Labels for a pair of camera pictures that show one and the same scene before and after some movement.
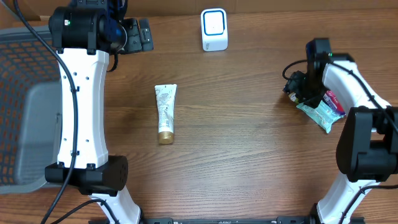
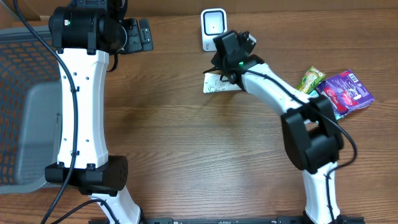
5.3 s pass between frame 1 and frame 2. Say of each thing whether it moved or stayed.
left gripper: stayed
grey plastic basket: stayed
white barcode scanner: stayed
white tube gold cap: moved
